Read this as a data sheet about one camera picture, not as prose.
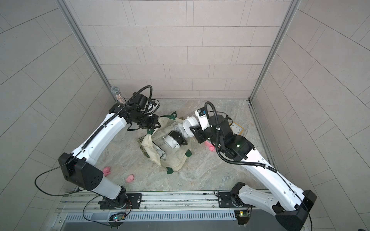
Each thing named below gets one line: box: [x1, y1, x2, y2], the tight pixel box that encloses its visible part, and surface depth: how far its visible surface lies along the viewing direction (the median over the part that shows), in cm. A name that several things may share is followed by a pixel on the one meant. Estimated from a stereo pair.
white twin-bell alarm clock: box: [173, 122, 186, 135], surface depth 88 cm
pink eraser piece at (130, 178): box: [125, 174, 135, 183], surface depth 78 cm
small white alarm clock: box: [162, 135, 181, 149], surface depth 86 cm
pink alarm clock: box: [204, 140, 216, 152], surface depth 91 cm
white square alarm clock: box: [182, 115, 200, 137], surface depth 67 cm
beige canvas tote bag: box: [137, 111, 192, 175], surface depth 84 cm
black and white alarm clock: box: [168, 130, 188, 147], surface depth 86 cm
